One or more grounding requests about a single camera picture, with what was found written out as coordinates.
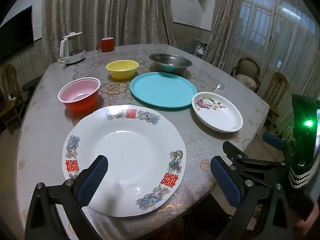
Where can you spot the narrow beige velvet curtain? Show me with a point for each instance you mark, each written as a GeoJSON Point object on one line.
{"type": "Point", "coordinates": [225, 17]}

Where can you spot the wide beige velvet curtain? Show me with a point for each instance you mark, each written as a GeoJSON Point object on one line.
{"type": "Point", "coordinates": [100, 12]}

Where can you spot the dark upholstered armchair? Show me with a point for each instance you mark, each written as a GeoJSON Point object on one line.
{"type": "Point", "coordinates": [247, 67]}

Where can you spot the black television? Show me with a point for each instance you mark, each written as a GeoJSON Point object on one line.
{"type": "Point", "coordinates": [15, 37]}

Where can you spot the dark wooden stool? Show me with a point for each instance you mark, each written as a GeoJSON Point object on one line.
{"type": "Point", "coordinates": [31, 83]}

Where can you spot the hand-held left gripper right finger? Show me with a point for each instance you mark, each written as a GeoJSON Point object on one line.
{"type": "Point", "coordinates": [225, 180]}

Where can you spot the teal plastic plate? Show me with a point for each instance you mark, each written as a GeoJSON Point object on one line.
{"type": "Point", "coordinates": [162, 90]}

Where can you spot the plastic bags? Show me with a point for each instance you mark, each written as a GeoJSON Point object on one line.
{"type": "Point", "coordinates": [200, 46]}

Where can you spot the red mug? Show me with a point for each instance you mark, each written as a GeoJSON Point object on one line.
{"type": "Point", "coordinates": [107, 45]}

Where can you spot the white electric kettle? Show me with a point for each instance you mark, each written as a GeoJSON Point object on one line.
{"type": "Point", "coordinates": [72, 55]}

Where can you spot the yellow plastic bowl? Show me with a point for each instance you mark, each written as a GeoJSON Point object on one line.
{"type": "Point", "coordinates": [122, 71]}

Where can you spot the small white floral plate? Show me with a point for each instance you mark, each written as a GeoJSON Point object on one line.
{"type": "Point", "coordinates": [220, 117]}

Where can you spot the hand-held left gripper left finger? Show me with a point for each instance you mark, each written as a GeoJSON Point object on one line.
{"type": "Point", "coordinates": [92, 182]}

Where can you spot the worn wooden chair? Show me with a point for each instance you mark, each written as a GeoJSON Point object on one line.
{"type": "Point", "coordinates": [10, 108]}

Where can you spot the stainless steel bowl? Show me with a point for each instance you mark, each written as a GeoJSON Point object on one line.
{"type": "Point", "coordinates": [170, 63]}

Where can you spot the light wooden slatted chair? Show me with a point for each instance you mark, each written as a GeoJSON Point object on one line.
{"type": "Point", "coordinates": [278, 75]}

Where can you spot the sheer white curtain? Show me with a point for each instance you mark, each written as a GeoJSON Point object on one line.
{"type": "Point", "coordinates": [287, 60]}

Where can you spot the floral lace table mat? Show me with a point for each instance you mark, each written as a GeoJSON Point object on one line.
{"type": "Point", "coordinates": [117, 88]}

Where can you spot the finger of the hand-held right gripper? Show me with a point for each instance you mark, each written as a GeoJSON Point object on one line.
{"type": "Point", "coordinates": [273, 141]}
{"type": "Point", "coordinates": [262, 166]}

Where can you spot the large white patterned plate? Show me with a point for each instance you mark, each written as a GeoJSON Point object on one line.
{"type": "Point", "coordinates": [130, 150]}

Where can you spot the red bowl pink inside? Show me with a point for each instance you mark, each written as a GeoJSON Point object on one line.
{"type": "Point", "coordinates": [80, 102]}

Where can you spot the barred window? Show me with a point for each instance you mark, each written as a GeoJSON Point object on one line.
{"type": "Point", "coordinates": [260, 15]}

